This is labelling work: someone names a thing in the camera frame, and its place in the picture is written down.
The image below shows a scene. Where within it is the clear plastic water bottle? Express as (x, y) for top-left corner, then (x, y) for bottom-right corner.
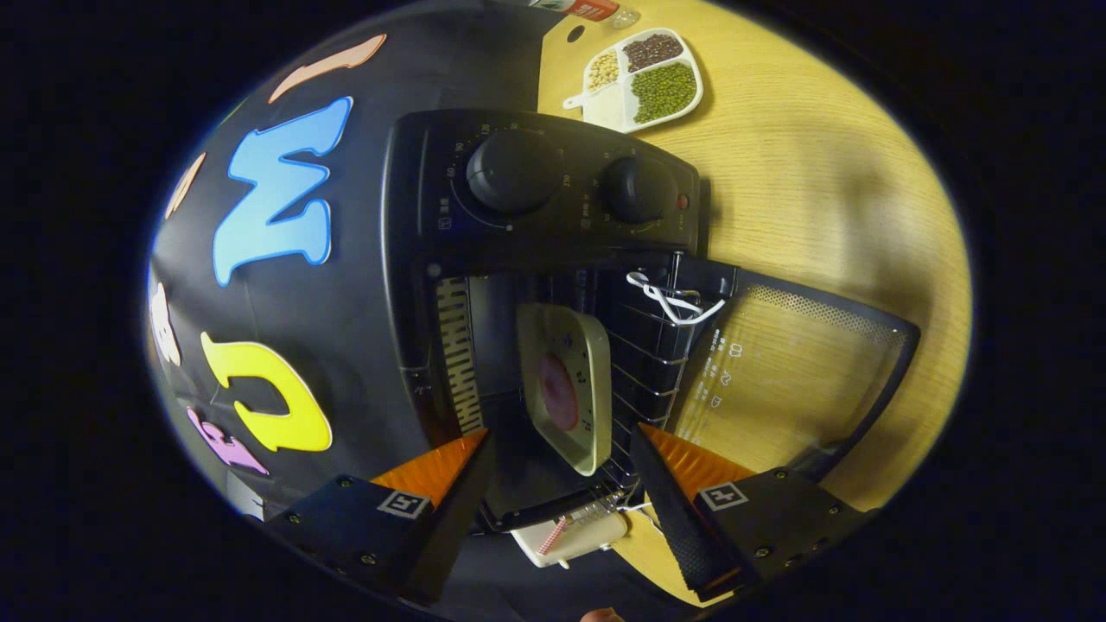
(529, 0), (642, 27)

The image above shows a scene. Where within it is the oven wire rack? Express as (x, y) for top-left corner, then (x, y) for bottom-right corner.
(596, 276), (702, 511)

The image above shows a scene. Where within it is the cream square plate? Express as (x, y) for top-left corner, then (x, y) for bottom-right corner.
(516, 302), (614, 478)

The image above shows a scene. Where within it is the pink meat slice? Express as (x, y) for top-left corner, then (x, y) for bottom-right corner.
(538, 352), (581, 433)

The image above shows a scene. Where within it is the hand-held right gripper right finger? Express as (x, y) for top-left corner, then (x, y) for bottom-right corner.
(629, 423), (874, 604)

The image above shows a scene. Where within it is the black electric oven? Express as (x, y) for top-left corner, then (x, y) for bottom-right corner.
(380, 108), (921, 532)

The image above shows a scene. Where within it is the white divided dish with beans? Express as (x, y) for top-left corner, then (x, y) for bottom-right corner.
(563, 28), (705, 135)

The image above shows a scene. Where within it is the black oven knob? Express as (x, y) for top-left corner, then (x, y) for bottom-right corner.
(467, 130), (563, 217)
(601, 155), (679, 225)

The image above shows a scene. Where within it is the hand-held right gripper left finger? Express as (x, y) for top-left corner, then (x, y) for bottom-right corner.
(264, 428), (498, 606)

